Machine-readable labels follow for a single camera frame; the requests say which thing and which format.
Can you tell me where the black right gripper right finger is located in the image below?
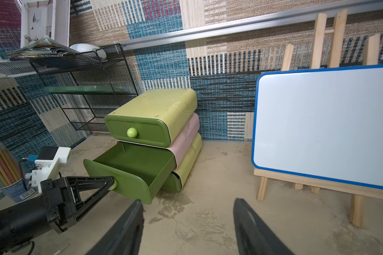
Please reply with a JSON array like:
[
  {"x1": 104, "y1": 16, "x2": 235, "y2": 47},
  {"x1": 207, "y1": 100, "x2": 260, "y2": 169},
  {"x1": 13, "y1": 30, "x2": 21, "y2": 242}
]
[{"x1": 233, "y1": 198, "x2": 294, "y2": 255}]

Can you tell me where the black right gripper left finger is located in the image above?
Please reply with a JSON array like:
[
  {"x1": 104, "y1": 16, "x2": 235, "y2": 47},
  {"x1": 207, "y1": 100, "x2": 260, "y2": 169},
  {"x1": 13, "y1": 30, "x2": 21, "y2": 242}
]
[{"x1": 87, "y1": 199, "x2": 144, "y2": 255}]

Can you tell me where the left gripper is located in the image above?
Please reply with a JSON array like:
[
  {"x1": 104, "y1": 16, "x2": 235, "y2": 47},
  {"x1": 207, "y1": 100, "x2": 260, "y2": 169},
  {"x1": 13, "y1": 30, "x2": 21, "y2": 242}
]
[{"x1": 40, "y1": 176, "x2": 115, "y2": 232}]

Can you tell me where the green drawer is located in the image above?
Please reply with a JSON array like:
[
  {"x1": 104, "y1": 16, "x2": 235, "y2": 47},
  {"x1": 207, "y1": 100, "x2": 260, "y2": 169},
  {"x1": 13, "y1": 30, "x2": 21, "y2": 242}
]
[
  {"x1": 161, "y1": 172, "x2": 183, "y2": 193},
  {"x1": 84, "y1": 141, "x2": 177, "y2": 205},
  {"x1": 104, "y1": 114, "x2": 171, "y2": 148}
]

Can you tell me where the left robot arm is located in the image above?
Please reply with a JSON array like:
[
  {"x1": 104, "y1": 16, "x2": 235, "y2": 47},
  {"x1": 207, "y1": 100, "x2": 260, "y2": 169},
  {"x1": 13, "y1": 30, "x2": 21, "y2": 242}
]
[{"x1": 0, "y1": 176, "x2": 115, "y2": 255}]

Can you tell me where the green drawer cabinet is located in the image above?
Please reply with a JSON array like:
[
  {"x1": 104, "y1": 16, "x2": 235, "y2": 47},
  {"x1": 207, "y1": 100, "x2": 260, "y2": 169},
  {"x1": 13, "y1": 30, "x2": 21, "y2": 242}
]
[{"x1": 104, "y1": 88, "x2": 203, "y2": 193}]

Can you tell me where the green tray on shelf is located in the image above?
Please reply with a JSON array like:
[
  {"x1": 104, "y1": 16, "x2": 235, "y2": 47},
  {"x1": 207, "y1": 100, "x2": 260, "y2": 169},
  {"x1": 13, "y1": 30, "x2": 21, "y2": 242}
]
[{"x1": 44, "y1": 86, "x2": 118, "y2": 95}]

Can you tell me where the blue framed whiteboard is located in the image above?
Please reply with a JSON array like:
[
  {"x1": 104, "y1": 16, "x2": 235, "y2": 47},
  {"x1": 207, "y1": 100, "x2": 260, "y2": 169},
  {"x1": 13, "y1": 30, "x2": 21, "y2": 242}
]
[{"x1": 251, "y1": 63, "x2": 383, "y2": 192}]

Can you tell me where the white oval box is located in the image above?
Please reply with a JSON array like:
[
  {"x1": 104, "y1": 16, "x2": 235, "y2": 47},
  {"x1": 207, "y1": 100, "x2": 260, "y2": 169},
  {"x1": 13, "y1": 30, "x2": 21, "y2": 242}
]
[{"x1": 70, "y1": 43, "x2": 107, "y2": 62}]

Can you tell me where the Inedia magazine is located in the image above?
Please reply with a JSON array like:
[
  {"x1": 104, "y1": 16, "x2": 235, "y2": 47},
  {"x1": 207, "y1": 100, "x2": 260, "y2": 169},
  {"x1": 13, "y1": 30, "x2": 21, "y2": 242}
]
[{"x1": 6, "y1": 0, "x2": 71, "y2": 61}]

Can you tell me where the black wire mesh shelf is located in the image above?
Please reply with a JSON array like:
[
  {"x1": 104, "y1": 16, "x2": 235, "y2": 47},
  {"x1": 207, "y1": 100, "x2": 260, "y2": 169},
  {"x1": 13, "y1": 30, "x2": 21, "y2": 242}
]
[{"x1": 30, "y1": 44, "x2": 139, "y2": 132}]

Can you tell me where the white wire basket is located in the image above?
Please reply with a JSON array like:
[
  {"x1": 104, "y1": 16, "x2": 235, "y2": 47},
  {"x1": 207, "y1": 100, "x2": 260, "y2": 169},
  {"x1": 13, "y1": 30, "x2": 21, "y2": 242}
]
[{"x1": 0, "y1": 60, "x2": 37, "y2": 79}]

